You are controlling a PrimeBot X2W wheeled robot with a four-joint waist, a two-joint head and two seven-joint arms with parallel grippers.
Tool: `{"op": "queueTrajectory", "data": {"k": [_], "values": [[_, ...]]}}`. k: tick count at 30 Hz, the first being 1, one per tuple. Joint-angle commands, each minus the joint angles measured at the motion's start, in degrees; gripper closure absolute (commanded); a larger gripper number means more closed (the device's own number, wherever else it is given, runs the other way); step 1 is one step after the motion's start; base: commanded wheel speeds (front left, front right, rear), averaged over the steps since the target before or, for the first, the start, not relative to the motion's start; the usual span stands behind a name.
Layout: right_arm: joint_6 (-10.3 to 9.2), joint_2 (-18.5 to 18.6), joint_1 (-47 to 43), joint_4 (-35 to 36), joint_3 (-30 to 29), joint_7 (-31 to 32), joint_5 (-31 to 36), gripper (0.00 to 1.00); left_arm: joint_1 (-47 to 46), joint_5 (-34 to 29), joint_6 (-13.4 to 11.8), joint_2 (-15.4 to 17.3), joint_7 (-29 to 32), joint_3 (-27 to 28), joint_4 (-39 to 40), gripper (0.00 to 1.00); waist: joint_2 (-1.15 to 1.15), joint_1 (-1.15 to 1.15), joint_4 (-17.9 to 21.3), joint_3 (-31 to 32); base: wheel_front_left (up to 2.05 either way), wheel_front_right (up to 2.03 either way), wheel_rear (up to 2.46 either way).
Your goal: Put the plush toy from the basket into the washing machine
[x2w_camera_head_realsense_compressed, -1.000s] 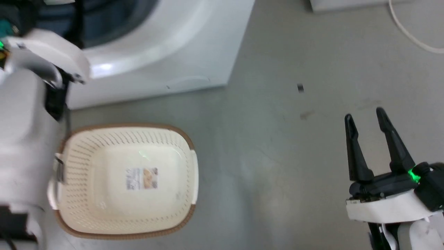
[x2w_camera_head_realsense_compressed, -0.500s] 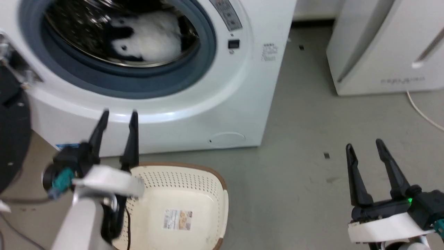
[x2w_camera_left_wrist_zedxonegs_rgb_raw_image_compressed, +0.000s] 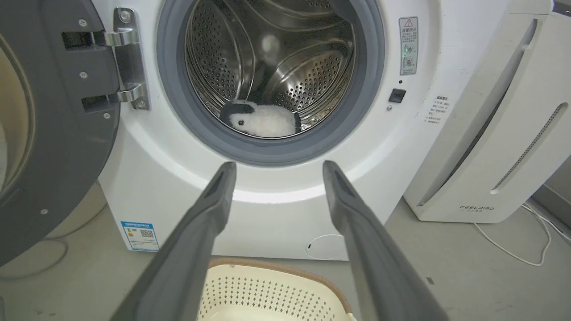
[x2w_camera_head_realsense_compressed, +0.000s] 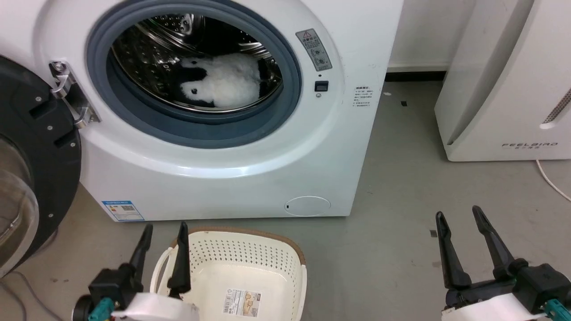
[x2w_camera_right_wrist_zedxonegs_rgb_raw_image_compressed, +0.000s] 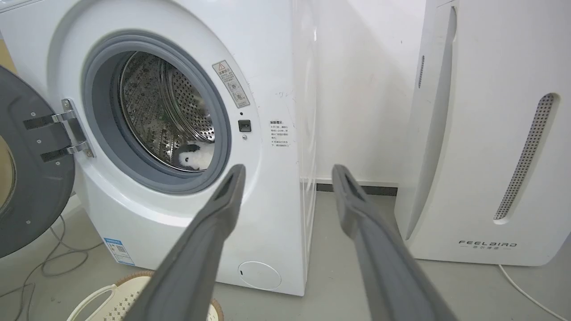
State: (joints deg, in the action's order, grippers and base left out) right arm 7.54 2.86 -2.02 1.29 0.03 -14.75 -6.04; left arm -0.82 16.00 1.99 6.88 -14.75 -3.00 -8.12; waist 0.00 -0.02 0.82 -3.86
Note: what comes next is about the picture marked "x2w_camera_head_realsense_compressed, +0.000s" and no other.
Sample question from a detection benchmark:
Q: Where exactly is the thin grey floor cable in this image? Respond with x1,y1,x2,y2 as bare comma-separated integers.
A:
0,269,64,321

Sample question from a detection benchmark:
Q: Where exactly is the paper barcode label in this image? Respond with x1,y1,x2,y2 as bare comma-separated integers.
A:
222,288,263,318

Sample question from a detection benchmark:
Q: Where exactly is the blue energy label sticker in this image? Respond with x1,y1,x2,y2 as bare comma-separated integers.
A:
101,200,146,222

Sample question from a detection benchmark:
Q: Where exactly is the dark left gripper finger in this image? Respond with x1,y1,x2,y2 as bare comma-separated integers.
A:
128,223,154,273
167,221,192,300

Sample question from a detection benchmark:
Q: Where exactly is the small white text sticker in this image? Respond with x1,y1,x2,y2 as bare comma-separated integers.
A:
353,86,372,109

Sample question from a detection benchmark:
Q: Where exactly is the white front-load washing machine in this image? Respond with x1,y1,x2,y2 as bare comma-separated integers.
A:
0,0,404,222

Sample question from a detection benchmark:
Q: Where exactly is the white power cable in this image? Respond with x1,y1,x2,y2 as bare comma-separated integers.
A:
535,159,571,202

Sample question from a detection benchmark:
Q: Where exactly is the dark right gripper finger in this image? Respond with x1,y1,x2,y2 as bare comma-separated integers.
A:
435,211,472,291
472,206,528,280

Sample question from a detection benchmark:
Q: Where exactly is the cream perforated laundry basket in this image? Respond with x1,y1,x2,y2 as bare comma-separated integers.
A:
149,226,308,321

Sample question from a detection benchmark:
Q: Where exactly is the round white filter cover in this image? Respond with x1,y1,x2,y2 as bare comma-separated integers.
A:
284,196,332,218

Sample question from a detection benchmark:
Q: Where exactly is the grey warning sticker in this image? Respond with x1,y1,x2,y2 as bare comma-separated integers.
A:
295,29,333,72

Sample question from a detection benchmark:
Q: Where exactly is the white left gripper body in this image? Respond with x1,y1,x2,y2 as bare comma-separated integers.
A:
111,292,200,321

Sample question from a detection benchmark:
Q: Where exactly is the silver door hinge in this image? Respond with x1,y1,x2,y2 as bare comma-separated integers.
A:
49,60,101,130

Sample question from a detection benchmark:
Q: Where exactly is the black and white plush panda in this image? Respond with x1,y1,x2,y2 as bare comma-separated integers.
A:
178,52,280,109

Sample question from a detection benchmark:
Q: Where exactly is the black round washer door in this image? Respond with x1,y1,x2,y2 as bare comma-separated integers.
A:
0,55,83,280

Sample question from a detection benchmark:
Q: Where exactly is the white air purifier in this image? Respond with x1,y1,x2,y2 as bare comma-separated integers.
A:
434,0,571,162

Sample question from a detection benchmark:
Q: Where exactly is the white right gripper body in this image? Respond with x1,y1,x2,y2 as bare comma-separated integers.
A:
441,280,550,321

